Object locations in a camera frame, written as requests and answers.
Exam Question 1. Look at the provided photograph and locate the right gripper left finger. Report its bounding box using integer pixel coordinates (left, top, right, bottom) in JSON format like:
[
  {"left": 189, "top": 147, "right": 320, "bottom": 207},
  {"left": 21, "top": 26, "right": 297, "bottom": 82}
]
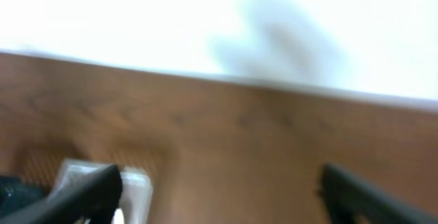
[{"left": 1, "top": 164, "right": 123, "bottom": 224}]

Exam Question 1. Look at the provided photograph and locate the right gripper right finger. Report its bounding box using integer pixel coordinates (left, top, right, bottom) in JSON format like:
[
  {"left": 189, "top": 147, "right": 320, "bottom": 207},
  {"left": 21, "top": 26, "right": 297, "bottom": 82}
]
[{"left": 319, "top": 164, "right": 437, "bottom": 224}]

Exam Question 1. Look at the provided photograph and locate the clear plastic basket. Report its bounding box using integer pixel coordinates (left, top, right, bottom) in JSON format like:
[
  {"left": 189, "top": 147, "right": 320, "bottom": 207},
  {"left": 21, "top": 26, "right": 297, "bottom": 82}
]
[{"left": 49, "top": 159, "right": 153, "bottom": 224}]

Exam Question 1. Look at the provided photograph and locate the dark green plastic basket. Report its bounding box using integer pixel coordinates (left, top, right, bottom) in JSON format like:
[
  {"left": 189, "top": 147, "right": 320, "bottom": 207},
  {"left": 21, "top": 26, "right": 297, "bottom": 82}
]
[{"left": 1, "top": 175, "right": 44, "bottom": 218}]

